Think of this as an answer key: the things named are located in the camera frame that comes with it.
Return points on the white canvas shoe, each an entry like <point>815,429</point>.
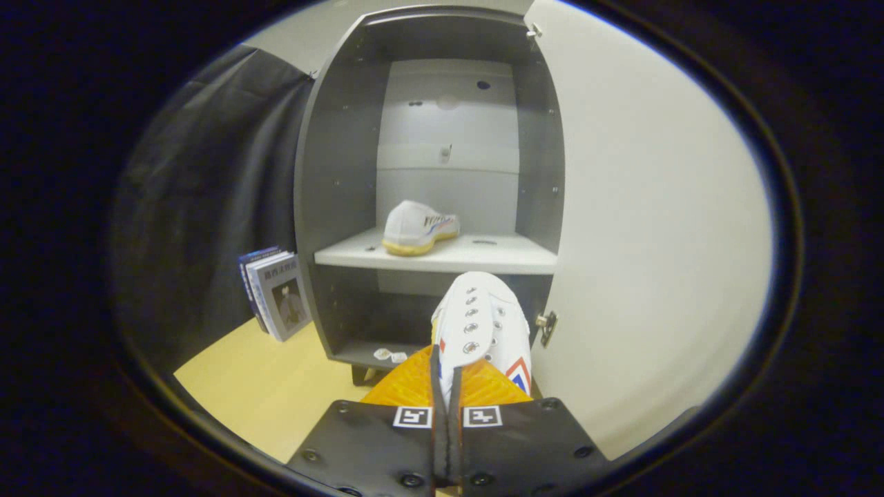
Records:
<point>483,317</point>
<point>414,224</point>

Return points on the grey portrait cover book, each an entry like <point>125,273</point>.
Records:
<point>286,304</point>

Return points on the metal door hinge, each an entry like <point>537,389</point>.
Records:
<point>533,30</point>
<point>545,326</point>

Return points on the white shoe cabinet door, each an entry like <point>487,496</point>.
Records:
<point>656,241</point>

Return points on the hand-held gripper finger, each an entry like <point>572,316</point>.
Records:
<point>455,449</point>
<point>438,449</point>

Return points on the grey shoe cabinet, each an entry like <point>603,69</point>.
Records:
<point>338,172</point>

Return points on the black backdrop cloth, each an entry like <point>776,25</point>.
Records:
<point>207,207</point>

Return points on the blue cover book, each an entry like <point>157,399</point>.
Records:
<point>243,261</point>
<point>254,266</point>

